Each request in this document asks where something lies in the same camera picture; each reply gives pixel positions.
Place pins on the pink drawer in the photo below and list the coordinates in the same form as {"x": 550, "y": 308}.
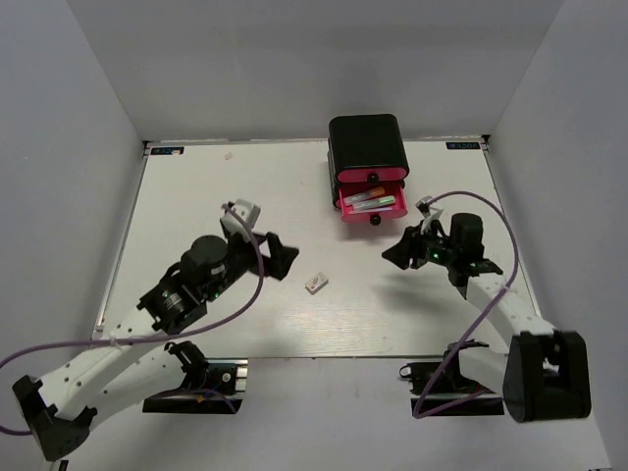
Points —
{"x": 391, "y": 188}
{"x": 372, "y": 175}

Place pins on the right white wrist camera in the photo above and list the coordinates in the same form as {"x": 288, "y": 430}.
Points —
{"x": 430, "y": 213}

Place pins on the pink top drawer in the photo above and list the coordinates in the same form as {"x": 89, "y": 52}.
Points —
{"x": 372, "y": 175}

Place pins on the left dark table label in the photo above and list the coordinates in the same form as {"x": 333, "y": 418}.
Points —
{"x": 167, "y": 150}

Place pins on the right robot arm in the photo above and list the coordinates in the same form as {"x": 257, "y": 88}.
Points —
{"x": 539, "y": 372}

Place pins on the dark table label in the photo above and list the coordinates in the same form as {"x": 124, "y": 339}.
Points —
{"x": 463, "y": 145}
{"x": 167, "y": 150}

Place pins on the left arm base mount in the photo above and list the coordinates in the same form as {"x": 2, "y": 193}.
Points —
{"x": 209, "y": 386}

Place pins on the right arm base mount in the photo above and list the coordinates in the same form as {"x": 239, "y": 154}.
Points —
{"x": 469, "y": 386}

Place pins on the orange cap glue stick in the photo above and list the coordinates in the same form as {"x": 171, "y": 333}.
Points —
{"x": 364, "y": 195}

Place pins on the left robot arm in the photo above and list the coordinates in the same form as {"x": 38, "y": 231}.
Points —
{"x": 143, "y": 355}

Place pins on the small white eraser box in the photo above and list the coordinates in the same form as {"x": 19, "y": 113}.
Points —
{"x": 316, "y": 283}

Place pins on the black drawer cabinet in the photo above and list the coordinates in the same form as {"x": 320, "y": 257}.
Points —
{"x": 363, "y": 141}

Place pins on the green cap glue stick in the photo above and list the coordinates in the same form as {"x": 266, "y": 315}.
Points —
{"x": 384, "y": 201}

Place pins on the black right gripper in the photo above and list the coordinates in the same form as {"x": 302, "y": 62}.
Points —
{"x": 410, "y": 246}

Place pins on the right dark table label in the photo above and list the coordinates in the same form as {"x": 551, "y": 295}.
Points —
{"x": 463, "y": 145}

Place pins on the blue cap glue stick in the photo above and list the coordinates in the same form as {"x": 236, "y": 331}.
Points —
{"x": 371, "y": 210}

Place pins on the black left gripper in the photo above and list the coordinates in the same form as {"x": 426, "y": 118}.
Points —
{"x": 282, "y": 256}

